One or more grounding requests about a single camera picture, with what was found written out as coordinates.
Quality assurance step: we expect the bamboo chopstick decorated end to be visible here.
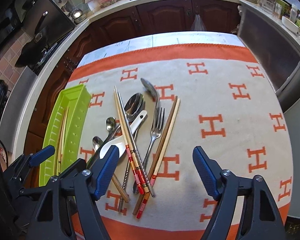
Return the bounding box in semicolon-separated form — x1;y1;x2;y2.
114;86;150;195

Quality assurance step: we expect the bamboo chopstick red striped end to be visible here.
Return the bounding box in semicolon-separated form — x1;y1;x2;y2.
58;107;69;174

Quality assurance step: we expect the bamboo chopstick red patterned end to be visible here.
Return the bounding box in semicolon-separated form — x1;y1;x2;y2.
55;111;65;175

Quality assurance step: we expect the lime green plastic utensil tray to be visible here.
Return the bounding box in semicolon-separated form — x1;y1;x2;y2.
39;84;91;186

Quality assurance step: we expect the white ceramic soup spoon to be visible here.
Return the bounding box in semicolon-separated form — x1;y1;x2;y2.
99;109;148;160

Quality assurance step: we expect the pale chopstick red striped end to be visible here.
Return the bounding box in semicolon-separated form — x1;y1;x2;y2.
133;96;180;219

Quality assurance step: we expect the dark brown wooden chopstick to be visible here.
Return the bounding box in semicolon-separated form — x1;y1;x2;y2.
132;95;178;216

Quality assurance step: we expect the stainless steel fork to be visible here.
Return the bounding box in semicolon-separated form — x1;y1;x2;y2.
132;106;166;195

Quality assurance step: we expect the orange beige H-pattern blanket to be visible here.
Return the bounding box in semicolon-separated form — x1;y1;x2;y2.
67;44;293;239

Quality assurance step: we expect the large steel spoon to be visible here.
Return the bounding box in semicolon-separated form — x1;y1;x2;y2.
124;93;144;123

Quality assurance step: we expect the long steel spoon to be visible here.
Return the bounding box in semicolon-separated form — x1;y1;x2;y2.
140;78;160;109

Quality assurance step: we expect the white bowl on counter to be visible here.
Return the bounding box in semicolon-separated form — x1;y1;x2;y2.
281;16;299;34

